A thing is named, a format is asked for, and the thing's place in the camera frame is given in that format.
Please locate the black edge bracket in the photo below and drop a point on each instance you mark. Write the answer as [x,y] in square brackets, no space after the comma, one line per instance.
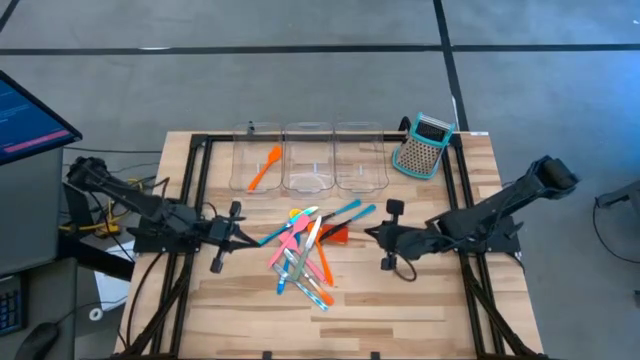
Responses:
[375,356]
[267,356]

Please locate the pink silicone spoon spatula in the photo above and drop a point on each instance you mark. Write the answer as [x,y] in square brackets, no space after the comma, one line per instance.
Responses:
[315,272]

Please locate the black clamp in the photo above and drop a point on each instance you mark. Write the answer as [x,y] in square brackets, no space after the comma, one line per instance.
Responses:
[404,124]

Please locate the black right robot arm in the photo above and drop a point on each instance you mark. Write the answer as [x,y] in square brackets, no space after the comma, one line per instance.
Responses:
[500,205]

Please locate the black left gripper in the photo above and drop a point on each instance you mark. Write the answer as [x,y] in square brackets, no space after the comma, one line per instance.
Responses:
[222,235]

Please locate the black computer mouse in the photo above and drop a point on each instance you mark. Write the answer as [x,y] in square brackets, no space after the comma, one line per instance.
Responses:
[37,342]

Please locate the blue silicone spoon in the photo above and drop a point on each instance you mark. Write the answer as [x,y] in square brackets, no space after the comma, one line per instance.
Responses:
[281,285]

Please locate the white table label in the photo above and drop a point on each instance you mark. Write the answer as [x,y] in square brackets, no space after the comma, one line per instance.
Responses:
[479,133]

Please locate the black desk base beam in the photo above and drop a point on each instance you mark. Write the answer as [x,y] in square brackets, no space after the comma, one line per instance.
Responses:
[95,257]

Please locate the white tape roll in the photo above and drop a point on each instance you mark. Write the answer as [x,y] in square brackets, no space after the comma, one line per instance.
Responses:
[91,314]

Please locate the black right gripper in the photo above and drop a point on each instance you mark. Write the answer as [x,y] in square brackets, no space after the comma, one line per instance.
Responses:
[417,240]

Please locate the computer monitor blue screen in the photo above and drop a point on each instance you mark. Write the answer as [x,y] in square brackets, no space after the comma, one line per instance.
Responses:
[30,125]

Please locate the pink icing spatula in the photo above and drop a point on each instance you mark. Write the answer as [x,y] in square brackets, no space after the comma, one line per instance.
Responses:
[300,223]

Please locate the clear plastic bin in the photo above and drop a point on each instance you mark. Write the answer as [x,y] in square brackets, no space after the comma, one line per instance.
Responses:
[360,170]
[240,175]
[307,170]

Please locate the black floor stand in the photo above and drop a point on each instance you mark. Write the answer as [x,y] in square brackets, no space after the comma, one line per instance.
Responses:
[622,194]

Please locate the black keyboard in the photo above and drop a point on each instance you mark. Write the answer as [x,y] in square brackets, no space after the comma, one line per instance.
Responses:
[10,305]

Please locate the small orange silicone spoon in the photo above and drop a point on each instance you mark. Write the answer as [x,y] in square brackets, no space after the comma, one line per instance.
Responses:
[272,155]

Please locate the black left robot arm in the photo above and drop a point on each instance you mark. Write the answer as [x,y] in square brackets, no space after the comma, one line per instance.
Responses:
[150,207]

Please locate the white paper sheet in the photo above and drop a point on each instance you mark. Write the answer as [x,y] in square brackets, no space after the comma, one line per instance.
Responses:
[112,295]

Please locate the teal steel box grater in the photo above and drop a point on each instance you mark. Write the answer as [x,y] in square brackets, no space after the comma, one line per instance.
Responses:
[420,155]

